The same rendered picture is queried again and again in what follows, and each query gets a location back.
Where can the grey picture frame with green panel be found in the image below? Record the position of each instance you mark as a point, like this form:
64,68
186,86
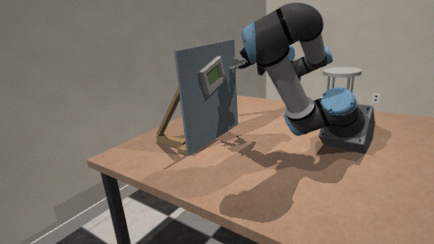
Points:
212,78

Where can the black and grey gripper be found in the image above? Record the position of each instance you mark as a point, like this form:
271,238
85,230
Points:
241,63

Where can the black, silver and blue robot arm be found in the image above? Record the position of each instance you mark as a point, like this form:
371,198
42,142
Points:
268,41

